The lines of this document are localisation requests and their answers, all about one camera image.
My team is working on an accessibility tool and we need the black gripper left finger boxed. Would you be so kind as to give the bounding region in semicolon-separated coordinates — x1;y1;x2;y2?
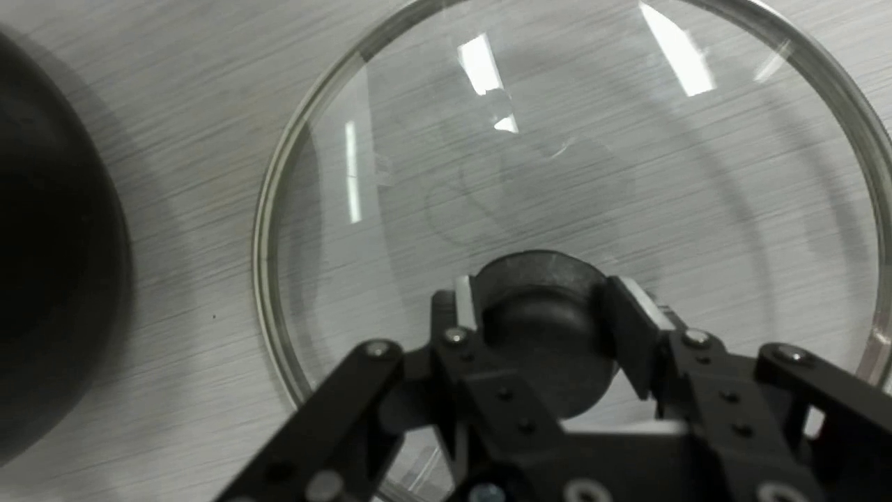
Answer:
216;276;571;502

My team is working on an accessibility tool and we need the glass lid with black knob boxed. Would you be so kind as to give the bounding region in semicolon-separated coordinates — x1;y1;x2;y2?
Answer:
249;0;892;502

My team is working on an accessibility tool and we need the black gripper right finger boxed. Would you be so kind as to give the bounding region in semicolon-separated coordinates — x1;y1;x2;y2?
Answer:
596;273;892;502

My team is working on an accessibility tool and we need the black cooking pot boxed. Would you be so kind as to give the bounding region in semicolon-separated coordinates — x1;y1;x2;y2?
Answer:
0;24;140;469

